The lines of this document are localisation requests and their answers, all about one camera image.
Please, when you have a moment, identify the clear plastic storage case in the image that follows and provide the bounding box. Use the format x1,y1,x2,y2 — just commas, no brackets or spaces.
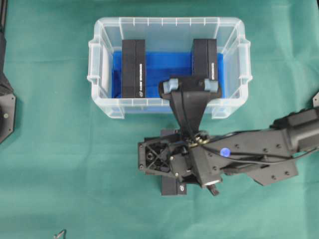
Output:
87,17,253,119

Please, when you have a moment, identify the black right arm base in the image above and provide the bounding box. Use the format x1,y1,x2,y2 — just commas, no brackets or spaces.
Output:
312,92,319,108

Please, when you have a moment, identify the black camera cable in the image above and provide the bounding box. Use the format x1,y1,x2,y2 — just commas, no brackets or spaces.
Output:
179,89,319,165

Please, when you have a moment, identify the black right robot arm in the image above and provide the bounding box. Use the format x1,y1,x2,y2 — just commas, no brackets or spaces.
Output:
138,107,319,189

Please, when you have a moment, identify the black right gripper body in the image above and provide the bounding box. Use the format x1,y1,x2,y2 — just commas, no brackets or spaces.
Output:
138,129,207,186

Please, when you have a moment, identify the small metal clip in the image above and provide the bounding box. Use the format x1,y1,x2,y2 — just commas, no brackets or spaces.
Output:
53,229,67,239

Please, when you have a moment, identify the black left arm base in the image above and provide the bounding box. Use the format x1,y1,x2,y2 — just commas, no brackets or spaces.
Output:
0,0,16,143

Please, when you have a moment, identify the blue cloth case liner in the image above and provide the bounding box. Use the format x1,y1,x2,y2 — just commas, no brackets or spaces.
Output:
111,50,227,99

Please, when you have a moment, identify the black box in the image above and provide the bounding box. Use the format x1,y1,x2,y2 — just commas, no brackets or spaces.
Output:
159,128,188,196
191,39,218,80
122,39,146,98

